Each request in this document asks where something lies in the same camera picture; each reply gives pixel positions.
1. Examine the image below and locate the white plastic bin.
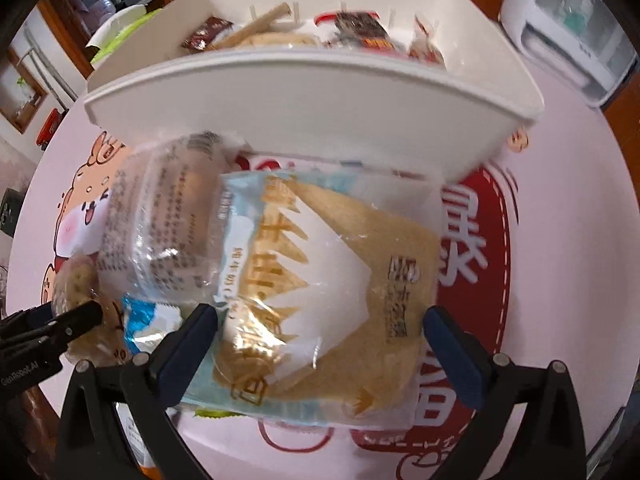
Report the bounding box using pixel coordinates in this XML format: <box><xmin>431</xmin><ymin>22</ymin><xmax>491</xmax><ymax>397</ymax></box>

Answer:
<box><xmin>82</xmin><ymin>0</ymin><xmax>546</xmax><ymax>183</ymax></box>

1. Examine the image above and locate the red lidded bin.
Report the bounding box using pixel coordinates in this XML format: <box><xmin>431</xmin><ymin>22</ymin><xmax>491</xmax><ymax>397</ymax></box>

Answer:
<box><xmin>35</xmin><ymin>108</ymin><xmax>67</xmax><ymax>149</ymax></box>

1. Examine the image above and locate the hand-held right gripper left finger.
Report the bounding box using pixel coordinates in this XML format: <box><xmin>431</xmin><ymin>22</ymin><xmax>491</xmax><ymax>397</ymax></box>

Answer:
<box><xmin>55</xmin><ymin>302</ymin><xmax>221</xmax><ymax>480</ymax></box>

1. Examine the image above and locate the clear printed cake packet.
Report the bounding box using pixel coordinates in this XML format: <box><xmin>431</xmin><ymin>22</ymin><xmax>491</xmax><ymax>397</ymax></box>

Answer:
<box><xmin>97</xmin><ymin>132</ymin><xmax>251</xmax><ymax>306</ymax></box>

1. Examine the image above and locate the wooden framed picture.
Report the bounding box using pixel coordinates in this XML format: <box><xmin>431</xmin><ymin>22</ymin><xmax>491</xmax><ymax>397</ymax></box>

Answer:
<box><xmin>0</xmin><ymin>54</ymin><xmax>49</xmax><ymax>134</ymax></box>

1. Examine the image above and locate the green tissue box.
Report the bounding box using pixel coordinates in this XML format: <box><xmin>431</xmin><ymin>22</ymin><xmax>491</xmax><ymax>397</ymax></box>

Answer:
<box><xmin>89</xmin><ymin>4</ymin><xmax>162</xmax><ymax>67</ymax></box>

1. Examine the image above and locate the pink printed tablecloth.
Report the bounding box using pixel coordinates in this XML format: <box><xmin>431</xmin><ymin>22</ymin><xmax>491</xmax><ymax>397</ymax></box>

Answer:
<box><xmin>2</xmin><ymin>95</ymin><xmax>640</xmax><ymax>480</ymax></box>

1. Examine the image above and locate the small brown packet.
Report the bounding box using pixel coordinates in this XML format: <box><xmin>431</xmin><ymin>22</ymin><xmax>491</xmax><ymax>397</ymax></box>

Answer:
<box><xmin>181</xmin><ymin>16</ymin><xmax>236</xmax><ymax>54</ymax></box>

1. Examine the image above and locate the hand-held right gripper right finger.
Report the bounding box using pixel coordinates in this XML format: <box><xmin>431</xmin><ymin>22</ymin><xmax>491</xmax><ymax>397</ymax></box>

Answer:
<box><xmin>422</xmin><ymin>305</ymin><xmax>588</xmax><ymax>480</ymax></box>

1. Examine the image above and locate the oat biscuit packet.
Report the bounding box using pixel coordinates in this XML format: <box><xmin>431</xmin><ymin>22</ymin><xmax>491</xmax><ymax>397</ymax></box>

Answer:
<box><xmin>67</xmin><ymin>310</ymin><xmax>132</xmax><ymax>367</ymax></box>
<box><xmin>52</xmin><ymin>255</ymin><xmax>98</xmax><ymax>317</ymax></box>

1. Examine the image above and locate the white bottle sterilizer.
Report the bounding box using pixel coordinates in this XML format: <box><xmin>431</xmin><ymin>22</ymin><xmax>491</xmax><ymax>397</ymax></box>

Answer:
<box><xmin>500</xmin><ymin>0</ymin><xmax>639</xmax><ymax>109</ymax></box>

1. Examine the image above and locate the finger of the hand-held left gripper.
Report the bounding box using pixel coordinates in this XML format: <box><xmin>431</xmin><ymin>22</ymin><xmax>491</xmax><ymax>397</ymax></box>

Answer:
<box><xmin>0</xmin><ymin>304</ymin><xmax>53</xmax><ymax>343</ymax></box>
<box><xmin>50</xmin><ymin>301</ymin><xmax>103</xmax><ymax>348</ymax></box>

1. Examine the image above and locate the blue toast bread packet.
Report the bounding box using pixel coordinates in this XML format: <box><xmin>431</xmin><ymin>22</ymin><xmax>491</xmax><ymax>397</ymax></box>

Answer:
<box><xmin>180</xmin><ymin>170</ymin><xmax>443</xmax><ymax>431</ymax></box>

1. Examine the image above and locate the beige cracker packet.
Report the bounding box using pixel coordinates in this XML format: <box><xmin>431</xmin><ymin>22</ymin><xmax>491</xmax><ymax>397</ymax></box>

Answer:
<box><xmin>114</xmin><ymin>399</ymin><xmax>152</xmax><ymax>471</ymax></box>

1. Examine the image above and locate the small blue white packet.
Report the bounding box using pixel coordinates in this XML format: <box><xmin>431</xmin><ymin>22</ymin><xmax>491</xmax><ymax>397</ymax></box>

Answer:
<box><xmin>122</xmin><ymin>295</ymin><xmax>183</xmax><ymax>356</ymax></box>

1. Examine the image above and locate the thin red packet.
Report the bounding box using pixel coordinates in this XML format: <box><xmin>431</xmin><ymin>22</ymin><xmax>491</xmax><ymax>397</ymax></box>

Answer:
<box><xmin>407</xmin><ymin>15</ymin><xmax>448</xmax><ymax>69</ymax></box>

